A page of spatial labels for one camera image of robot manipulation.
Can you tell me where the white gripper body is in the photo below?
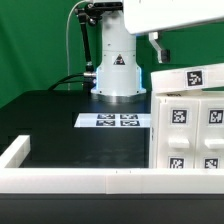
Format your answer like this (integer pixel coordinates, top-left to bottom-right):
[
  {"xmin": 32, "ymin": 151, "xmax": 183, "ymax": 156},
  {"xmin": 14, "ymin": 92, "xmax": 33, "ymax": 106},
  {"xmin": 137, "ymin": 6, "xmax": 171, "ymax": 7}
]
[{"xmin": 123, "ymin": 0, "xmax": 224, "ymax": 34}]

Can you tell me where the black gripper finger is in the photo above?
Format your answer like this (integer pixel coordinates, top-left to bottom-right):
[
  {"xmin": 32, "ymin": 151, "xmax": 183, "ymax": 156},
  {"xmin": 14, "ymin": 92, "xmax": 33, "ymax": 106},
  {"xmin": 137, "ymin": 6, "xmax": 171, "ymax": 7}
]
[{"xmin": 149, "ymin": 32, "xmax": 170, "ymax": 63}]

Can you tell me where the small white tagged block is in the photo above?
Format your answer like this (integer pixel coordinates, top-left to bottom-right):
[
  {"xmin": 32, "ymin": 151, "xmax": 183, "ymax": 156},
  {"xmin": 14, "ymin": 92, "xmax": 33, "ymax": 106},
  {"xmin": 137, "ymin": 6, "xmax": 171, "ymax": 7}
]
[{"xmin": 151, "ymin": 63, "xmax": 224, "ymax": 93}]

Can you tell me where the white cabinet body box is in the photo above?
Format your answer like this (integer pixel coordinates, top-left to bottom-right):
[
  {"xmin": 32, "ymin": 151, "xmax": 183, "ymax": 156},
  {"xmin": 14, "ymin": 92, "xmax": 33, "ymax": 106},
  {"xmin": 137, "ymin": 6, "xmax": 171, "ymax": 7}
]
[{"xmin": 149, "ymin": 91, "xmax": 224, "ymax": 169}]

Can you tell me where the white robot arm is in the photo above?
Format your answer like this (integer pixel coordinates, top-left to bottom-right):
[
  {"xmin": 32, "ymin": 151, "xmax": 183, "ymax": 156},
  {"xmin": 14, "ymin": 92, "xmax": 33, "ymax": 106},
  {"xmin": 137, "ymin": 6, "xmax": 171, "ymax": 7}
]
[{"xmin": 90, "ymin": 0, "xmax": 224, "ymax": 101}]

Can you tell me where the white border fence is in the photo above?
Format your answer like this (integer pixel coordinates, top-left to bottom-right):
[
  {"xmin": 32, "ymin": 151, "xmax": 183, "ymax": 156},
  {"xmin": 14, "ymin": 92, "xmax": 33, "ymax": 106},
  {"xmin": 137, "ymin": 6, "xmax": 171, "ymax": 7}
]
[{"xmin": 0, "ymin": 135, "xmax": 224, "ymax": 194}]

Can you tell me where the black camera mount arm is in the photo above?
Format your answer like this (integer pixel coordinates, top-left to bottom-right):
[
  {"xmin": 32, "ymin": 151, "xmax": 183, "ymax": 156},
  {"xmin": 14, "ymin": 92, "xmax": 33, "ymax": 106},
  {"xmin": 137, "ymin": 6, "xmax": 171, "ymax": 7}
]
[{"xmin": 75, "ymin": 0, "xmax": 125, "ymax": 91}]

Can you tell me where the white cable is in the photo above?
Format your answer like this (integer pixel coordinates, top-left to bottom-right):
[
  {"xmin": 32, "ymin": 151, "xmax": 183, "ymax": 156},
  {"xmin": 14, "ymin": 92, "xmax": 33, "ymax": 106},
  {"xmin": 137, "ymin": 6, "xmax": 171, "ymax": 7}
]
[{"xmin": 65, "ymin": 0, "xmax": 88, "ymax": 92}]

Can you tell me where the black cable bundle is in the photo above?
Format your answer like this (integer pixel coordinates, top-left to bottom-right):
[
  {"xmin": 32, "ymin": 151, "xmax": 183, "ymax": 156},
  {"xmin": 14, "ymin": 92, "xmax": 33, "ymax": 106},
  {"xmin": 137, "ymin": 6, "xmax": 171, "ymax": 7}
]
[{"xmin": 47, "ymin": 73, "xmax": 98, "ymax": 92}]

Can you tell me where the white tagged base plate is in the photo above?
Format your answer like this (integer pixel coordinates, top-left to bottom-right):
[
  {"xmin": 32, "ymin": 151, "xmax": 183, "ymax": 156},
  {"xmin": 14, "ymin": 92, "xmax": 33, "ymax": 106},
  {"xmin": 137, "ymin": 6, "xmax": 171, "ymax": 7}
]
[{"xmin": 74, "ymin": 113, "xmax": 151, "ymax": 128}]

